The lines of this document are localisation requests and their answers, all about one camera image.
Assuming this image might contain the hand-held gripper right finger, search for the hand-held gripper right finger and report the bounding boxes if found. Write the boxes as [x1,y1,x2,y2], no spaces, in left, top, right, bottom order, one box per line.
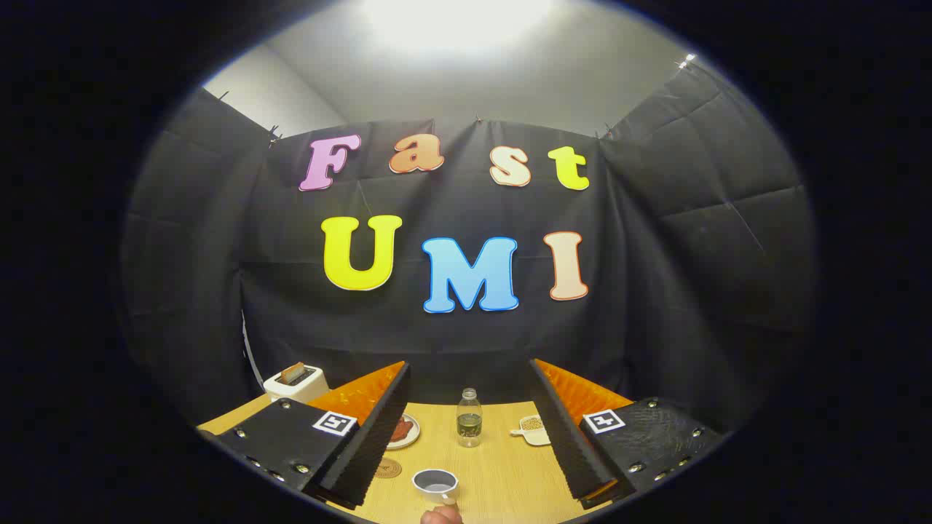
[529,358,723,510]

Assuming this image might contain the white cup wooden handle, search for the white cup wooden handle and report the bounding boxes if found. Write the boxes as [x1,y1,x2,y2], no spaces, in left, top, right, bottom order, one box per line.
[412,469,459,507]

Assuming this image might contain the white round plate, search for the white round plate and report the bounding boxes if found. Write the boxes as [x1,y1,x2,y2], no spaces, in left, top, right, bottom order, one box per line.
[386,413,421,450]

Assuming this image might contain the wooden table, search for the wooden table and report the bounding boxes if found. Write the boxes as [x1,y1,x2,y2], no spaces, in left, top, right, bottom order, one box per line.
[197,394,616,524]

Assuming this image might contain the white toaster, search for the white toaster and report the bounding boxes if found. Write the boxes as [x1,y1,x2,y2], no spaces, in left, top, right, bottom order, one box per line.
[263,362,330,405]

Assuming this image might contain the black backdrop cloth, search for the black backdrop cloth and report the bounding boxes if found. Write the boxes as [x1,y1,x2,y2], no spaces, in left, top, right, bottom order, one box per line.
[120,62,816,426]

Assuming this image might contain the clear plastic water bottle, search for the clear plastic water bottle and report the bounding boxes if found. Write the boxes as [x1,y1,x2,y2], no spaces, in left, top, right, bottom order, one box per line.
[457,388,483,448]

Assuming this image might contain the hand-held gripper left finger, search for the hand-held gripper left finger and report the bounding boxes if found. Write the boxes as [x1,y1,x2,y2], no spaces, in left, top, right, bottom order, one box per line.
[215,361,411,509]

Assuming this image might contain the white divided grain dish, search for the white divided grain dish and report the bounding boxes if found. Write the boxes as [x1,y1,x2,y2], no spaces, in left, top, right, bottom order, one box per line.
[510,415,552,446]

